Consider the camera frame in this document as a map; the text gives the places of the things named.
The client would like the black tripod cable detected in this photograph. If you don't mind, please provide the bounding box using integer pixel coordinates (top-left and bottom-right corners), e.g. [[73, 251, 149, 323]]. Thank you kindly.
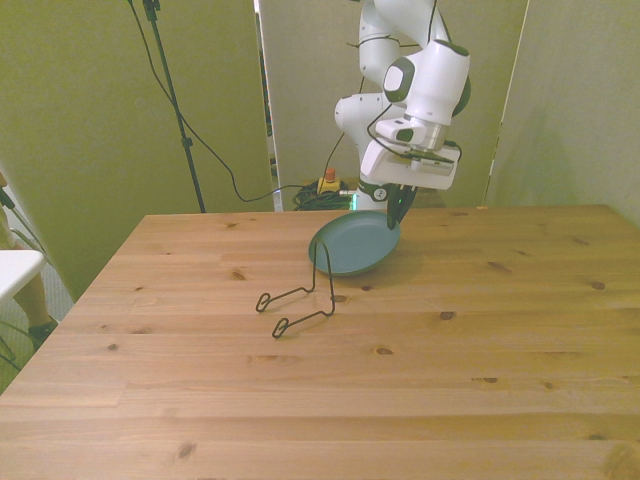
[[126, 0, 306, 204]]

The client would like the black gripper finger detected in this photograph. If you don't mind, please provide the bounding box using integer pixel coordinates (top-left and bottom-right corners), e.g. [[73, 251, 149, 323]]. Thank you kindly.
[[397, 186, 418, 227], [387, 185, 403, 231]]

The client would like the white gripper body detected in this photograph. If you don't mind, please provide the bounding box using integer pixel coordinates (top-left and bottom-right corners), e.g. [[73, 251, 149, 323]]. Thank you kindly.
[[360, 137, 459, 193]]

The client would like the white chair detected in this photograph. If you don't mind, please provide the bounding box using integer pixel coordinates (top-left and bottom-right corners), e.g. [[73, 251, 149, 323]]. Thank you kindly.
[[0, 214, 74, 371]]

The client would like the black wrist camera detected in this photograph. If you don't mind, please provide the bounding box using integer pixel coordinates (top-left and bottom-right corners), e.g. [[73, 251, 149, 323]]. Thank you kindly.
[[397, 144, 454, 165]]

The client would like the black wire plate stand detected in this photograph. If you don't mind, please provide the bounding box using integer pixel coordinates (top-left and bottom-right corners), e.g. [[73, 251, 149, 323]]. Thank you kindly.
[[255, 237, 336, 340]]

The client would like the black tripod stand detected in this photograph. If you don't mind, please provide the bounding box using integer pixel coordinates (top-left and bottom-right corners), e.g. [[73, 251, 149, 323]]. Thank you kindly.
[[142, 0, 208, 214]]

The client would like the person lower leg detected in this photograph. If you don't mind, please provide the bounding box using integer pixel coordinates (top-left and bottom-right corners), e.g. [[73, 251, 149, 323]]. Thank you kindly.
[[9, 272, 60, 349]]

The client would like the coiled dark cable bundle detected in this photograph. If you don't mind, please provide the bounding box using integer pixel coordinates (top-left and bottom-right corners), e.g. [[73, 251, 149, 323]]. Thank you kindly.
[[291, 181, 354, 212]]

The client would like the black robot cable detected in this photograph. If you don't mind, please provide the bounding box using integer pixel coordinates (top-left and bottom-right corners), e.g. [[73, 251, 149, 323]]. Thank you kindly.
[[347, 29, 464, 164]]

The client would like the teal round plate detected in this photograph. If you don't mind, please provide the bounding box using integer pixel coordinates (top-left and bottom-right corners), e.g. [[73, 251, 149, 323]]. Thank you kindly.
[[307, 210, 403, 279]]

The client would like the yellow emergency stop box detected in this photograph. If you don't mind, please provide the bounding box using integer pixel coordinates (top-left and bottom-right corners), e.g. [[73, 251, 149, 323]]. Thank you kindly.
[[317, 168, 347, 197]]

